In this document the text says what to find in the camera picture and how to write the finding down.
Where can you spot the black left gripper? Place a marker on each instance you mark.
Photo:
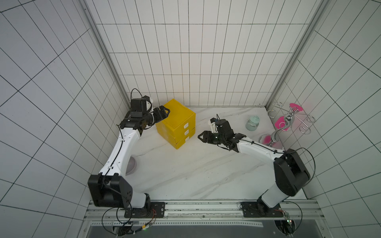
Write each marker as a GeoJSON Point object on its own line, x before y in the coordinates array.
{"type": "Point", "coordinates": [160, 117]}

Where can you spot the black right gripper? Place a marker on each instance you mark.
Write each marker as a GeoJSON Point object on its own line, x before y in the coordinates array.
{"type": "Point", "coordinates": [210, 137]}

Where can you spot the yellow plastic drawer cabinet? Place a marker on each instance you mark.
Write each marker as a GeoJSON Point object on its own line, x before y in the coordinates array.
{"type": "Point", "coordinates": [179, 127]}

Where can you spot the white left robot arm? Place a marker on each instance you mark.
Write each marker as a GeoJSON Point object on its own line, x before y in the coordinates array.
{"type": "Point", "coordinates": [109, 188]}

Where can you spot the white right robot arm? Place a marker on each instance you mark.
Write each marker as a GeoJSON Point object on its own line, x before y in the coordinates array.
{"type": "Point", "coordinates": [290, 173]}

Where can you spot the pale green jar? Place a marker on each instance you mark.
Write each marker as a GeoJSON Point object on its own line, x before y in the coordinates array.
{"type": "Point", "coordinates": [253, 123]}

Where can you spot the lavender bowl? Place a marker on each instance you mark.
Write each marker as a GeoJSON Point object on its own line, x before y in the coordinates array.
{"type": "Point", "coordinates": [132, 164]}

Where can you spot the pink metal cup rack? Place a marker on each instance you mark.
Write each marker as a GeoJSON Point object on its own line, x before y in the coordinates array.
{"type": "Point", "coordinates": [284, 123]}

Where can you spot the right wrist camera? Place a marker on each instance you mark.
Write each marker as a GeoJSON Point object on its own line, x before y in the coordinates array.
{"type": "Point", "coordinates": [220, 126]}

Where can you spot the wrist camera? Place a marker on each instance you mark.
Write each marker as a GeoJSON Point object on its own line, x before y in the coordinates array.
{"type": "Point", "coordinates": [220, 126]}
{"type": "Point", "coordinates": [141, 105]}

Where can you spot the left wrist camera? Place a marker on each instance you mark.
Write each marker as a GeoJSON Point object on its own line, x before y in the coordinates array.
{"type": "Point", "coordinates": [141, 105]}

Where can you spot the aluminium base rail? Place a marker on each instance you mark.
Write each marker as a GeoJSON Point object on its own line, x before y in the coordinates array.
{"type": "Point", "coordinates": [206, 212]}

